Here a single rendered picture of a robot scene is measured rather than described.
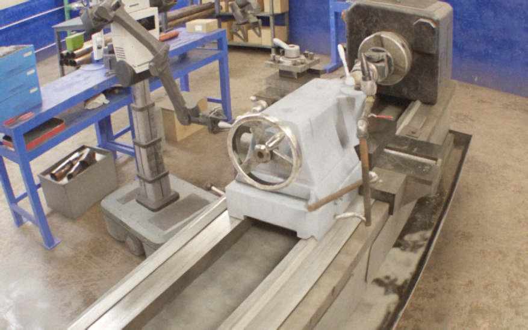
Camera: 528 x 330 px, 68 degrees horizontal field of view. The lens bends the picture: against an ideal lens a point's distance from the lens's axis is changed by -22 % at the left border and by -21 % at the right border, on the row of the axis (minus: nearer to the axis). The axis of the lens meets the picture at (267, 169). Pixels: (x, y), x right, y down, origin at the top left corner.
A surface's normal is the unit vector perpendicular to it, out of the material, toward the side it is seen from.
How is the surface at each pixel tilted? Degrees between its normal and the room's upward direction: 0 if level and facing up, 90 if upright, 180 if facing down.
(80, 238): 0
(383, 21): 90
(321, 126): 77
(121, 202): 0
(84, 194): 90
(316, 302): 0
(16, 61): 90
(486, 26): 90
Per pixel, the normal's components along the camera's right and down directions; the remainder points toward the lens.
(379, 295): -0.04, -0.87
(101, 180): 0.88, 0.19
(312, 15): -0.51, 0.43
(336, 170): 0.73, -0.22
